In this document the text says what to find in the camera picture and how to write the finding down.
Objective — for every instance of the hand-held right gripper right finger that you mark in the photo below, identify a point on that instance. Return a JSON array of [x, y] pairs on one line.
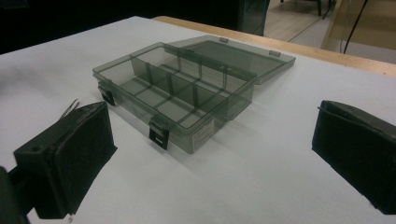
[[358, 149]]

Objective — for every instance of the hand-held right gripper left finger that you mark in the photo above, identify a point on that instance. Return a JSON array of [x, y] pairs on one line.
[[73, 158]]

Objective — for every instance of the grey transparent compartment box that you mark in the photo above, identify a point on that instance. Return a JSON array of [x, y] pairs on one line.
[[174, 93]]

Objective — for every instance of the metal tweezers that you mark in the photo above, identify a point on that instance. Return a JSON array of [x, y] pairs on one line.
[[70, 109]]

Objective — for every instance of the white table cover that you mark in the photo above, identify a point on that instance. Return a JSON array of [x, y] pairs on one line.
[[249, 155]]

